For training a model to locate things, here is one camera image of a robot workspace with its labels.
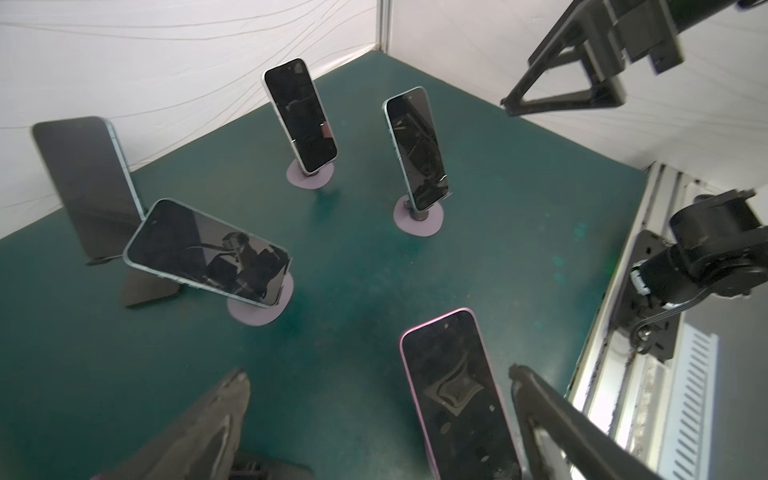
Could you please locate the pink-edged phone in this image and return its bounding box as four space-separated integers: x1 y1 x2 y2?
399 308 523 480

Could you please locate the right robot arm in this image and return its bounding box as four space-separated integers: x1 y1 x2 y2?
500 1 767 355

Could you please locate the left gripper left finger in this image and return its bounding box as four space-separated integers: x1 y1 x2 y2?
94 368 314 479

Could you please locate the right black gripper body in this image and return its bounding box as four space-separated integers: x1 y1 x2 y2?
591 0 743 75

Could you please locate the green table mat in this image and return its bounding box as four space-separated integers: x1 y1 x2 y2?
1 52 646 479

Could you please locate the phone on back-centre purple stand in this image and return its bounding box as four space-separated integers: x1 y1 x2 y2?
123 198 292 308

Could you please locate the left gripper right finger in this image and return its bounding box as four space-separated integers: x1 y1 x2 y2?
508 364 658 479

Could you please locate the phone on black back stand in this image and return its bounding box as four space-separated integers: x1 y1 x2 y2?
31 116 145 265

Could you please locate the black stand back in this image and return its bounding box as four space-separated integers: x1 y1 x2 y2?
86 256 182 308

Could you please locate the teal-edged phone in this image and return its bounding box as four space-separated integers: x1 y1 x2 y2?
383 86 450 219

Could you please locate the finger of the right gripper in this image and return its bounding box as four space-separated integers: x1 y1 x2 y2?
501 1 626 117

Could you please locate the slotted cable duct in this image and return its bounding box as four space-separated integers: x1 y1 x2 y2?
658 323 719 480

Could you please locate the phone on back-right purple stand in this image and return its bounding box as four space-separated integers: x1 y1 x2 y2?
262 58 338 176

